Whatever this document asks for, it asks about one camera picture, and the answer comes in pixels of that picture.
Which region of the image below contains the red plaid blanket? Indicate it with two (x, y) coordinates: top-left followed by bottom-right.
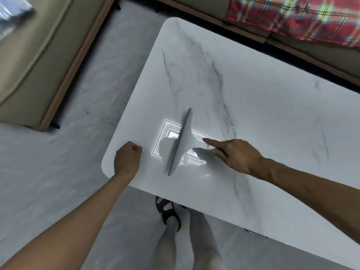
(227, 0), (360, 49)

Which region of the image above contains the person's right forearm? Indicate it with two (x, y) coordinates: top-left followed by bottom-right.
(256, 156), (360, 243)

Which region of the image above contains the clear plastic bag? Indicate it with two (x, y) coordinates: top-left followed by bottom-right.
(0, 0), (37, 42)

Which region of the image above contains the person's left leg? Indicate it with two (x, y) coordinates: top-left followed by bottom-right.
(152, 202), (182, 270)

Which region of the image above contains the beige sofa with wooden base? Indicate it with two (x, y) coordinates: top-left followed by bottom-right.
(0, 0), (122, 132)
(148, 0), (360, 83)

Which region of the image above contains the grey window squeegee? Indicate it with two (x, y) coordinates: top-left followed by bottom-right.
(167, 108), (220, 176)

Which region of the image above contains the person's left hand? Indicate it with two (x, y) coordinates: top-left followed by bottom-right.
(114, 141), (143, 178)

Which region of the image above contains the person's leg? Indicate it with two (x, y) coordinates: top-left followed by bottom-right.
(152, 202), (182, 270)
(188, 208), (224, 270)

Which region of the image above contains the person's right leg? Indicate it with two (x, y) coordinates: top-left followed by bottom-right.
(188, 208), (224, 270)

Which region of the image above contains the person's left forearm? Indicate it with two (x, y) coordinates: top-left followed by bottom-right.
(0, 169), (139, 270)

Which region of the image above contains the person's right hand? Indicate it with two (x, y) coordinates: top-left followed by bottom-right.
(202, 138), (267, 176)

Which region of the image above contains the black strappy sandal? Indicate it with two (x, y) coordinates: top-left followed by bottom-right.
(155, 196), (181, 231)

